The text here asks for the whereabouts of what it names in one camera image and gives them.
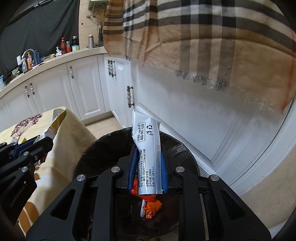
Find orange plastic bag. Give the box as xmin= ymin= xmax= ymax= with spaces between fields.
xmin=131 ymin=177 xmax=162 ymax=219

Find white foil snack wrapper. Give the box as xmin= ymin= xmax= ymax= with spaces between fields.
xmin=39 ymin=108 xmax=67 ymax=140

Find white kitchen cabinets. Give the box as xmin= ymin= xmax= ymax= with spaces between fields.
xmin=1 ymin=53 xmax=295 ymax=194

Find white spray bottle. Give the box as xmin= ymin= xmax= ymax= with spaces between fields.
xmin=22 ymin=58 xmax=28 ymax=73

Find orange dish soap bottle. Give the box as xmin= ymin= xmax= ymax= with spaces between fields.
xmin=27 ymin=52 xmax=33 ymax=71

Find chrome faucet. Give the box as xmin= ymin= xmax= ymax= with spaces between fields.
xmin=22 ymin=48 xmax=39 ymax=66

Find dark sauce bottle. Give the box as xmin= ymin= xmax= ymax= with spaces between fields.
xmin=60 ymin=37 xmax=67 ymax=55

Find dark jar green label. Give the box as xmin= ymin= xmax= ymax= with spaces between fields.
xmin=71 ymin=36 xmax=80 ymax=52

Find black window curtain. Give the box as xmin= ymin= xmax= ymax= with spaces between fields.
xmin=1 ymin=1 xmax=80 ymax=76

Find steel thermos bottle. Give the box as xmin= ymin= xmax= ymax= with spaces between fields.
xmin=88 ymin=34 xmax=94 ymax=49

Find black knife block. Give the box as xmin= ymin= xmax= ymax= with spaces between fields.
xmin=98 ymin=25 xmax=104 ymax=47

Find plaid beige scarf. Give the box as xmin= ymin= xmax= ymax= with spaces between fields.
xmin=103 ymin=1 xmax=295 ymax=109

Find white gas water heater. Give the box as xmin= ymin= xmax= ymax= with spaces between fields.
xmin=88 ymin=0 xmax=109 ymax=10

